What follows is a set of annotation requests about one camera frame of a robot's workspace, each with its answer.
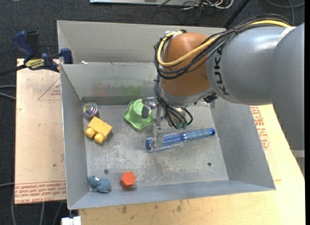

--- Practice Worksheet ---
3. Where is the blue toy animal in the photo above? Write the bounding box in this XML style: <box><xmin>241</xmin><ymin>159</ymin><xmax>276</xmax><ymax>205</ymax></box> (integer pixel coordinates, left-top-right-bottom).
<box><xmin>87</xmin><ymin>175</ymin><xmax>113</xmax><ymax>194</ymax></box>

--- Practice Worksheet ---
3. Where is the orange hexagonal block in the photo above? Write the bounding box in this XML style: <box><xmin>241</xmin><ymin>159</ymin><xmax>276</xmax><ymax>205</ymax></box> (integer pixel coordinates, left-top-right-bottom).
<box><xmin>119</xmin><ymin>171</ymin><xmax>137</xmax><ymax>190</ymax></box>

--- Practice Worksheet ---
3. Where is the brown cardboard board red print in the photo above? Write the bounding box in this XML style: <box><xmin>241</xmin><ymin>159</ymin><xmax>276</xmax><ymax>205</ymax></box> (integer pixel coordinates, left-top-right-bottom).
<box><xmin>14</xmin><ymin>58</ymin><xmax>271</xmax><ymax>205</ymax></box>

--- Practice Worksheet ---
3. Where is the shiny iridescent ball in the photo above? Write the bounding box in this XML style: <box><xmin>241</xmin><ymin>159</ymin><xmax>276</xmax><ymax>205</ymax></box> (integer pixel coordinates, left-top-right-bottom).
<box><xmin>81</xmin><ymin>101</ymin><xmax>99</xmax><ymax>119</ymax></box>

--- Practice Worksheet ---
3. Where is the light green toy cup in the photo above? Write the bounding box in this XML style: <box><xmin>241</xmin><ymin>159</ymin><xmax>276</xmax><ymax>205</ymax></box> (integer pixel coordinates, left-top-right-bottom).
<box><xmin>124</xmin><ymin>98</ymin><xmax>155</xmax><ymax>131</ymax></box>

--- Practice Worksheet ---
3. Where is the black cylinder on white bracket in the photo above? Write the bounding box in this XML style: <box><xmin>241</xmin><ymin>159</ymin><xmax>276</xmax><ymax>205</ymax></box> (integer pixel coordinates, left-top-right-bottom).
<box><xmin>195</xmin><ymin>92</ymin><xmax>218</xmax><ymax>109</ymax></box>

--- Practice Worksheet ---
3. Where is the grey metal bin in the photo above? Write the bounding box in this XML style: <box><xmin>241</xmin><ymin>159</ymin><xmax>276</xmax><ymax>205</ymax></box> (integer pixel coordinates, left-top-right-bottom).
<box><xmin>57</xmin><ymin>20</ymin><xmax>276</xmax><ymax>210</ymax></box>

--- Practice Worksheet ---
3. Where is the yellow toy block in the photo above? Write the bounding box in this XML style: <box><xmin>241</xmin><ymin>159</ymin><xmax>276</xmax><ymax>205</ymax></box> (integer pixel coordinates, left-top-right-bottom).
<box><xmin>84</xmin><ymin>116</ymin><xmax>113</xmax><ymax>145</ymax></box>

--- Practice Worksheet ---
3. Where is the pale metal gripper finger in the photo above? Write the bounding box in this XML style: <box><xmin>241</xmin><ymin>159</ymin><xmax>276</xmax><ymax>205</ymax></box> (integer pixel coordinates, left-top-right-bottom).
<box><xmin>153</xmin><ymin>119</ymin><xmax>163</xmax><ymax>133</ymax></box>
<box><xmin>154</xmin><ymin>130</ymin><xmax>166</xmax><ymax>148</ymax></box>

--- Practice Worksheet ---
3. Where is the blue hairbrush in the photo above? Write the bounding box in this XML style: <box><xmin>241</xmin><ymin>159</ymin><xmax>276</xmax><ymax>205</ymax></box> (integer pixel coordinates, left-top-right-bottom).
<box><xmin>145</xmin><ymin>127</ymin><xmax>217</xmax><ymax>153</ymax></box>

